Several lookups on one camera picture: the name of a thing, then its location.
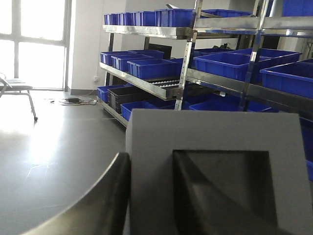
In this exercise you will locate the black plastic bin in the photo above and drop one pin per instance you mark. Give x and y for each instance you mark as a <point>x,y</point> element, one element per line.
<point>118,96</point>

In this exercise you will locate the blue bin cart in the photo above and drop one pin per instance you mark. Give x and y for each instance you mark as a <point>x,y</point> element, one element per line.
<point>294,78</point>
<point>225,64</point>

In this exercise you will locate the blue bin on far cart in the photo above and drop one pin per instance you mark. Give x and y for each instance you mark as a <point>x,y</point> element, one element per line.
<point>155,68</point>

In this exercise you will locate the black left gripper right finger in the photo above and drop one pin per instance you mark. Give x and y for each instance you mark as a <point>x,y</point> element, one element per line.
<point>231,192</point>

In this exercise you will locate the steel multi-tier shelf rack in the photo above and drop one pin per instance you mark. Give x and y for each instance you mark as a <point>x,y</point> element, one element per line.
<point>208,32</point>

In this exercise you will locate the metal frame chair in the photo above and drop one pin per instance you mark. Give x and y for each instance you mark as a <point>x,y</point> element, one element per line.
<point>17,87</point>

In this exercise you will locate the gray square hollow base block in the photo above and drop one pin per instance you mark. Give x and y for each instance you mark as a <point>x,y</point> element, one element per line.
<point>153,134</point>

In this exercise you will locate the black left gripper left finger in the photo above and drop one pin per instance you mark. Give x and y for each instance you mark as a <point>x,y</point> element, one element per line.
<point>101,211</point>

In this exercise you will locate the blue bin middle far cart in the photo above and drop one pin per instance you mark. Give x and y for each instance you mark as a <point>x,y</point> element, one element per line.
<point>225,64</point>

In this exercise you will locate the blue bin left far cart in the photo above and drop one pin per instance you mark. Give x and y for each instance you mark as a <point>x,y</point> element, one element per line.
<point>294,78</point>

